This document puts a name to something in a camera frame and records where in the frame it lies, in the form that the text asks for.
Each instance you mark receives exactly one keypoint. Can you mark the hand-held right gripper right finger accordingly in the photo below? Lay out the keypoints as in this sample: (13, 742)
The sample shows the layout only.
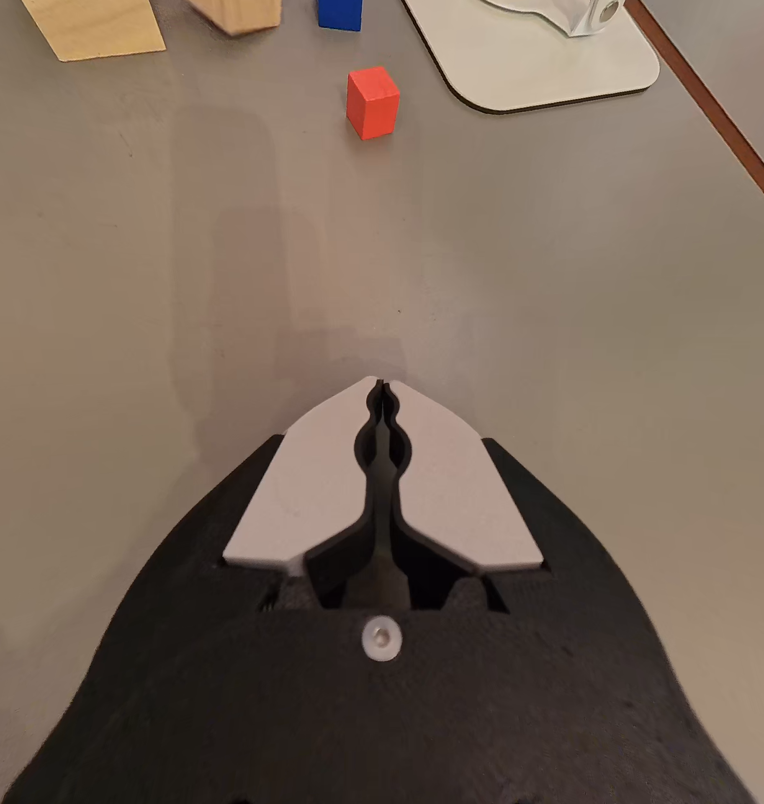
(457, 496)

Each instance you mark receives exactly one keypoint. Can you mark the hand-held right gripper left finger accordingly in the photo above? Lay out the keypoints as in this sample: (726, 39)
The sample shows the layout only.
(306, 490)

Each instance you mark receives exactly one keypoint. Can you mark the small red wooden cube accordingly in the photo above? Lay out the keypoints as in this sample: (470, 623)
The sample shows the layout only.
(372, 103)

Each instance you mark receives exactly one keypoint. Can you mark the small blue wooden cube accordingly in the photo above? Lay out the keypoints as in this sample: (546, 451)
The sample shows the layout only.
(340, 14)

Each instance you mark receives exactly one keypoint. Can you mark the medium plain wooden cube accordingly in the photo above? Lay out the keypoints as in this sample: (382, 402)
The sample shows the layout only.
(234, 16)

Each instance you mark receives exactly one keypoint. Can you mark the large plain wooden cube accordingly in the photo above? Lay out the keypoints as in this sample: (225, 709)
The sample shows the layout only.
(93, 28)

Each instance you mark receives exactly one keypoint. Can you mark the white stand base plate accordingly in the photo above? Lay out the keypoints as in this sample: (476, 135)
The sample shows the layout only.
(532, 69)

